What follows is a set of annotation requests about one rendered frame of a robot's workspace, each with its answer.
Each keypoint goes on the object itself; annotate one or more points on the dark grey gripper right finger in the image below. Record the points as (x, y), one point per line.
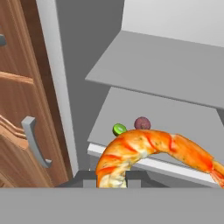
(137, 178)

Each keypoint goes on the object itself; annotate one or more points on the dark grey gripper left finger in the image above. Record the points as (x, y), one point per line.
(84, 178)

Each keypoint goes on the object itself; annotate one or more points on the orange shrimp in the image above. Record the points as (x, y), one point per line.
(137, 145)

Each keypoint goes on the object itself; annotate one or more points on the green kiwi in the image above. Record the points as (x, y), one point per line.
(119, 128)

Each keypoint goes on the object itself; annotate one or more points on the purple onion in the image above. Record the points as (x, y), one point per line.
(142, 123)

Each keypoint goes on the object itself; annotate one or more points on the grey fridge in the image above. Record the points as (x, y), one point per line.
(151, 73)

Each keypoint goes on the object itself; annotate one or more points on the wooden cupboard door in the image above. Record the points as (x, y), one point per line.
(20, 128)
(14, 38)

